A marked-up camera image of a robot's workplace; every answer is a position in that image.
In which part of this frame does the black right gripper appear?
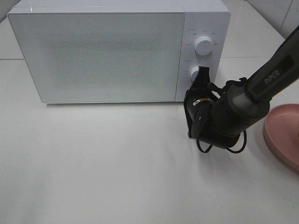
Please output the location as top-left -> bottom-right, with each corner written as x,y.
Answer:
184,66 -> 224,140

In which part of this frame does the pink round plate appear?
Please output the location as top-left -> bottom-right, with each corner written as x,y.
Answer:
263,104 -> 299,173

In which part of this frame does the white microwave door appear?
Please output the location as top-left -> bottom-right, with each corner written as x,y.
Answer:
9,13 -> 184,103

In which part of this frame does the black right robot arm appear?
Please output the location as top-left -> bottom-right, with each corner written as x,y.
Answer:
183,28 -> 299,153

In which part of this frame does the lower white microwave knob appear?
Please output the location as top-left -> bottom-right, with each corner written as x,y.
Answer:
189,66 -> 199,83

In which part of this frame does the white microwave knob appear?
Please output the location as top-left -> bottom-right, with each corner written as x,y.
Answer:
189,66 -> 199,83
194,34 -> 214,56

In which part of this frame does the upper white microwave knob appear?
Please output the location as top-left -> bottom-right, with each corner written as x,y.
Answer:
194,34 -> 214,56

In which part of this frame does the white microwave oven body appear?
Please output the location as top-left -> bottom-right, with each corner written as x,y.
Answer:
7,0 -> 231,103

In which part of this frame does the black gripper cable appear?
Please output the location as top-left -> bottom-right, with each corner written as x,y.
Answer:
195,81 -> 248,155

